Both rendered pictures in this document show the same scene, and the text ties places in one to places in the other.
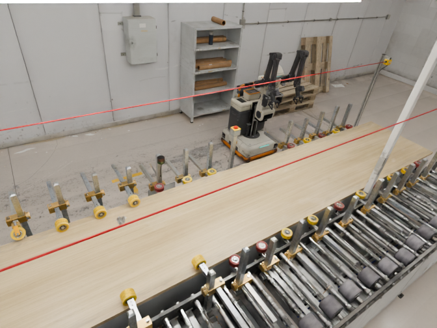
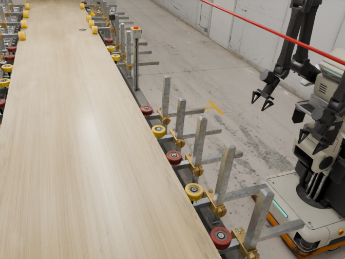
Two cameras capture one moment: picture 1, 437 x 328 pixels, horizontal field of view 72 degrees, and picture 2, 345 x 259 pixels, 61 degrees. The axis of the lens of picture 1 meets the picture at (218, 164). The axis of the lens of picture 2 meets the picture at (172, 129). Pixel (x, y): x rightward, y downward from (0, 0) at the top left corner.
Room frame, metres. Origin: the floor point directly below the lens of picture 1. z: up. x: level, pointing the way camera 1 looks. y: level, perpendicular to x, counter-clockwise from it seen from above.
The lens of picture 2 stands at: (3.31, -2.29, 1.82)
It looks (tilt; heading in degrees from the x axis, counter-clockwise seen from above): 33 degrees down; 104
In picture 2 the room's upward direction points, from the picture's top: 5 degrees clockwise
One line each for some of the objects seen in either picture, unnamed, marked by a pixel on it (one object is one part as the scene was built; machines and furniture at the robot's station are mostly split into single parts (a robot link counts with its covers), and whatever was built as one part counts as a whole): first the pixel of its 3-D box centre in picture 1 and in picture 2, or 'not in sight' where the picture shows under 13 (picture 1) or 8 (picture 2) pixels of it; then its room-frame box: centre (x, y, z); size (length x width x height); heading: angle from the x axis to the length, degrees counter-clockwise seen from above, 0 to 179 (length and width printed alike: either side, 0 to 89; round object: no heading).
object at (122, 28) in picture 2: (185, 171); (122, 48); (2.10, 0.29, 0.90); 0.04 x 0.04 x 0.48; 37
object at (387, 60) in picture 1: (370, 96); not in sight; (3.61, -1.78, 1.20); 0.15 x 0.12 x 1.00; 127
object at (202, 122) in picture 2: (317, 129); (197, 157); (3.16, -1.11, 0.90); 0.04 x 0.04 x 0.48; 37
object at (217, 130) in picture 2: (292, 136); (189, 134); (3.05, -0.83, 0.83); 0.43 x 0.03 x 0.04; 37
